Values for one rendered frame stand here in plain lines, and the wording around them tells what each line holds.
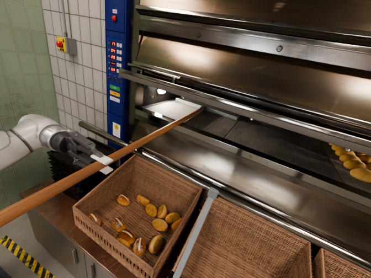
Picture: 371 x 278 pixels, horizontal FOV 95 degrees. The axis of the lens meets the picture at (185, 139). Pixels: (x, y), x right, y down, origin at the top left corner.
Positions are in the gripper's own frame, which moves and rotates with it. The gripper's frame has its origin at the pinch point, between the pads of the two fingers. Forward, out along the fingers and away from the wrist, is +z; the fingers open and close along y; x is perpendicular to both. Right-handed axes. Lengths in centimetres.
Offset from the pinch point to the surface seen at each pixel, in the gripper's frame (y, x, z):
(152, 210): 55, -34, 2
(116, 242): 47.7, -4.2, 2.4
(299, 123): -23, -38, 54
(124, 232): 55, -14, -2
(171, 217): 55, -37, 15
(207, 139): 3, -53, 19
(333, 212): 15, -53, 87
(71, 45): -27, -52, -89
